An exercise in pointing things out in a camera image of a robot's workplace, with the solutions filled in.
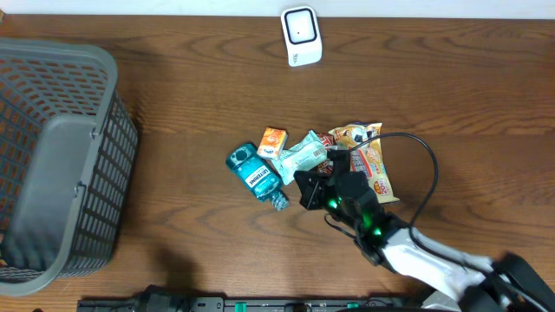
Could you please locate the green wet wipes pack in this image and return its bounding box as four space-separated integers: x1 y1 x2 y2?
272 130 327 185

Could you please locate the small orange box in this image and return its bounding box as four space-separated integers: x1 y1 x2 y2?
257 127 288 160

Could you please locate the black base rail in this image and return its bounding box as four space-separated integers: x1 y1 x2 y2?
76 285 400 312

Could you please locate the blue mouthwash bottle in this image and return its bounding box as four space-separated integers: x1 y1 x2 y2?
225 143 290 211

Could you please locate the red chocolate bar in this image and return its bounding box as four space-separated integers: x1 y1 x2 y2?
317 133 335 174

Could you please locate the grey plastic basket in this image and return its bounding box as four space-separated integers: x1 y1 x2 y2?
1 38 138 296

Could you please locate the black camera cable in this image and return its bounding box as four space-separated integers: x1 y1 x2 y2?
349 132 491 278

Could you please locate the orange snack bag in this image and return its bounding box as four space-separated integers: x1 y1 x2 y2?
328 122 399 204

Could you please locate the white barcode scanner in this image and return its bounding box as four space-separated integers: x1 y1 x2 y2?
280 6 323 68

